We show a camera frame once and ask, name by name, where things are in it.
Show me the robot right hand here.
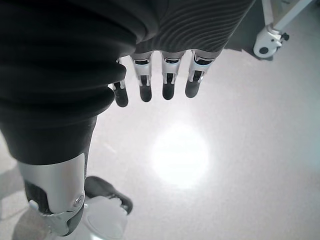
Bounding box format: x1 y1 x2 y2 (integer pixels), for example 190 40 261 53
0 0 257 237

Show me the silver robot right leg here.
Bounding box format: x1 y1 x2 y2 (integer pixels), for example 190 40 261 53
83 176 134 240

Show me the white hospital bed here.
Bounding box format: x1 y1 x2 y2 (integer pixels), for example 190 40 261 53
252 0 320 60

